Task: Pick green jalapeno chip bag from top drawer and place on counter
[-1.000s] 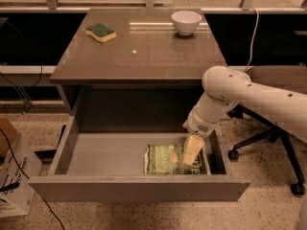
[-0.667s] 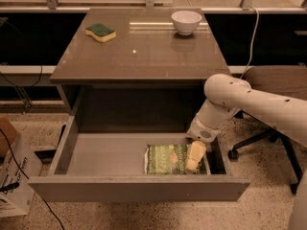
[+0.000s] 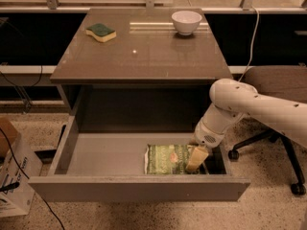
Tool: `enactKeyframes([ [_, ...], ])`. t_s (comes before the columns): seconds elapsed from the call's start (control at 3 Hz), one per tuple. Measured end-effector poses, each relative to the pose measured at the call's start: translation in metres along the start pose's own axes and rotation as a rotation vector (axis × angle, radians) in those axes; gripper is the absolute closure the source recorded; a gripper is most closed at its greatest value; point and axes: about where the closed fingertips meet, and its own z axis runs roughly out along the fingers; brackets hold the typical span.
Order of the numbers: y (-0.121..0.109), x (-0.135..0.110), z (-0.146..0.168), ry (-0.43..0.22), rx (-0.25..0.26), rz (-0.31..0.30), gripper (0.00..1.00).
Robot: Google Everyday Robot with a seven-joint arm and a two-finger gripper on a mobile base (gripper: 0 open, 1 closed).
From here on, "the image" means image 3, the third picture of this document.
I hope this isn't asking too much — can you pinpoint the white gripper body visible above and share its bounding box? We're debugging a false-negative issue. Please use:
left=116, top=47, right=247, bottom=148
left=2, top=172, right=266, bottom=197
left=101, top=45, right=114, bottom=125
left=194, top=121, right=225, bottom=149

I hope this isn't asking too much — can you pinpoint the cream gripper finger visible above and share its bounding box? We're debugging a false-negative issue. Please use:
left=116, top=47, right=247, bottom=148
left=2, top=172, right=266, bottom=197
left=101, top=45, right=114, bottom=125
left=185, top=146, right=209, bottom=173

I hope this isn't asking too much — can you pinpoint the green jalapeno chip bag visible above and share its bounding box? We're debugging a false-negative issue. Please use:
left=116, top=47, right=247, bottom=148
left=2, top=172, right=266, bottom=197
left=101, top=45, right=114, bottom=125
left=144, top=145, right=192, bottom=175

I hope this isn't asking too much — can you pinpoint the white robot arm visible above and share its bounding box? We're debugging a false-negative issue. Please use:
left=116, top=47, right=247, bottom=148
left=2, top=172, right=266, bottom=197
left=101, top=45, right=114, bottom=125
left=192, top=79, right=307, bottom=149

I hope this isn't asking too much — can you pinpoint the grey cabinet with counter top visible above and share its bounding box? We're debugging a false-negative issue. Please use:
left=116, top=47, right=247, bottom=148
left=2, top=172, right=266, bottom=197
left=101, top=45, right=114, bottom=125
left=50, top=8, right=234, bottom=134

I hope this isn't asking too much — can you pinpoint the open grey top drawer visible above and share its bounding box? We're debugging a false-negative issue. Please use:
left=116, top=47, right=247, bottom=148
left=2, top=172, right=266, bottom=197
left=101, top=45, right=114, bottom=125
left=28, top=94, right=252, bottom=203

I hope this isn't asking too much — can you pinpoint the black office chair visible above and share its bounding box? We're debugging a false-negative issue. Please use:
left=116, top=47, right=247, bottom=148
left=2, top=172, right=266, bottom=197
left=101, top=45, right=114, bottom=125
left=228, top=65, right=307, bottom=196

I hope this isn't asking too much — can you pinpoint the white ceramic bowl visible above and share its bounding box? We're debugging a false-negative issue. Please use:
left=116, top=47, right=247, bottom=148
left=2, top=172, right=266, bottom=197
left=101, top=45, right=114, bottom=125
left=172, top=11, right=202, bottom=35

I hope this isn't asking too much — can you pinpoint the green yellow sponge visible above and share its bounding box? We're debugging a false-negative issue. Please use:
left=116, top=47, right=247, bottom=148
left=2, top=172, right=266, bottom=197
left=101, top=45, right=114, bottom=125
left=85, top=23, right=116, bottom=43

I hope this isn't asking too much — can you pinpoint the white cardboard box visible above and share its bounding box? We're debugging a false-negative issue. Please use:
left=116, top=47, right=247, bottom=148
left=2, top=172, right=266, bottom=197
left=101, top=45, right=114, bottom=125
left=0, top=134, right=42, bottom=218

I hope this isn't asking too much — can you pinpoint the brown cardboard box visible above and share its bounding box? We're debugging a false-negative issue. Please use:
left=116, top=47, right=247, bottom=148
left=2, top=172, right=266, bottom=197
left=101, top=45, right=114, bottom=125
left=0, top=117, right=18, bottom=158

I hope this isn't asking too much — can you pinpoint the white hanging cable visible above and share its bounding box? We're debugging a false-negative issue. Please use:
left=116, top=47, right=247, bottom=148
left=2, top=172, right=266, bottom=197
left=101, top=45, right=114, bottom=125
left=238, top=6, right=261, bottom=82

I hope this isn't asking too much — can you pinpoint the black floor cable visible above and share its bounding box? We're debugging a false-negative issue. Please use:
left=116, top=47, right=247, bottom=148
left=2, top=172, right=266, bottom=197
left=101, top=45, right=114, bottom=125
left=0, top=126, right=66, bottom=230

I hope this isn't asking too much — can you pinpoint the white window ledge rail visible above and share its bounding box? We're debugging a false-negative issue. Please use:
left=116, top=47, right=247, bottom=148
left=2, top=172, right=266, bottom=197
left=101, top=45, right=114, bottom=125
left=0, top=65, right=56, bottom=86

